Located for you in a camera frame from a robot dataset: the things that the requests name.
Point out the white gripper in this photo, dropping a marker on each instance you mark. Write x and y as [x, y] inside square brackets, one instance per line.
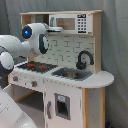
[55, 29]

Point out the white toy microwave door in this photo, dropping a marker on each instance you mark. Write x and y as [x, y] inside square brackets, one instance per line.
[72, 23]

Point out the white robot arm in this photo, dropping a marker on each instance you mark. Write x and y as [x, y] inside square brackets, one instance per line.
[36, 43]

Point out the wooden toy kitchen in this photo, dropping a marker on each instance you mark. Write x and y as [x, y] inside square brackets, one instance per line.
[63, 52]

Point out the black toy stovetop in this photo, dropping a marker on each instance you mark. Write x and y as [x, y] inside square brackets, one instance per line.
[37, 67]

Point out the black toy faucet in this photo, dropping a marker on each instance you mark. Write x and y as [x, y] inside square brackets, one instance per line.
[81, 63]

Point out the grey toy sink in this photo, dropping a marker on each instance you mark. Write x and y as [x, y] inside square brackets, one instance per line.
[72, 74]

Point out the right red stove knob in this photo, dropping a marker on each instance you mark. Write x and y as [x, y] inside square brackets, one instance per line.
[34, 83]

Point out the red stove knob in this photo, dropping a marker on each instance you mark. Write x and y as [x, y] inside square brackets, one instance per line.
[15, 78]
[34, 83]

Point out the left red stove knob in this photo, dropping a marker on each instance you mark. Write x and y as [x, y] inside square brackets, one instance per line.
[15, 78]

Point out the white dishwasher door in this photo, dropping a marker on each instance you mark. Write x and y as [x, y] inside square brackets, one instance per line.
[63, 106]

